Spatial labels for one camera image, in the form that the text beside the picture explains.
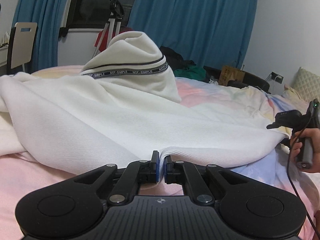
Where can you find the green garment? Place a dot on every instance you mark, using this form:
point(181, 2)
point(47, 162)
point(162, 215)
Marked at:
point(191, 72)

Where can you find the wall socket with charger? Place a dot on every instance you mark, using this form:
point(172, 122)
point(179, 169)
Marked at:
point(277, 78)

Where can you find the blue curtain right panel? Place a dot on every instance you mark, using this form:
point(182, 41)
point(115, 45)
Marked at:
point(211, 33)

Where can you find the blue curtain panel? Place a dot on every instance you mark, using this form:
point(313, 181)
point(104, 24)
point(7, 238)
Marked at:
point(211, 33)
point(48, 15)

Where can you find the white garment steamer stand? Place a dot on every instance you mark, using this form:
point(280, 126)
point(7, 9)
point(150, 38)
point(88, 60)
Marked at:
point(114, 22)

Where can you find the white black chair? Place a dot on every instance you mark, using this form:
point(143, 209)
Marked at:
point(21, 43)

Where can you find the person's right hand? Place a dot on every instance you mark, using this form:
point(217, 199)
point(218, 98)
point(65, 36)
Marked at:
point(307, 142)

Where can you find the white hooded sweatshirt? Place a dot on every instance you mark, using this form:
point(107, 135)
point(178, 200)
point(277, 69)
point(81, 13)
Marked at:
point(123, 105)

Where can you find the dark window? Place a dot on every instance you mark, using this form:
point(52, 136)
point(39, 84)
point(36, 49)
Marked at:
point(93, 14)

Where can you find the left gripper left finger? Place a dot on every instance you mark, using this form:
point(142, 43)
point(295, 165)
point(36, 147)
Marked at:
point(75, 206)

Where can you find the brown paper bag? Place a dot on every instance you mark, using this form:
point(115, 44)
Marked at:
point(229, 73)

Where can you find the blue curtain left panel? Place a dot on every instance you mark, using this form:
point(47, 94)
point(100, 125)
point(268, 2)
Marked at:
point(48, 15)

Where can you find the black sofa bench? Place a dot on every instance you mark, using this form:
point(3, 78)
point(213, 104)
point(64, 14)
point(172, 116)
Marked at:
point(249, 79)

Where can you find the black clothes pile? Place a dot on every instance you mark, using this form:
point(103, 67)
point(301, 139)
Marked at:
point(175, 60)

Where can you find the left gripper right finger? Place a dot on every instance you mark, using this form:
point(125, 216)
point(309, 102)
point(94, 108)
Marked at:
point(220, 202)

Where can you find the red garment on stand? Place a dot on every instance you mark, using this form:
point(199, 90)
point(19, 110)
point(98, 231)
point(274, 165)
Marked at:
point(104, 41)

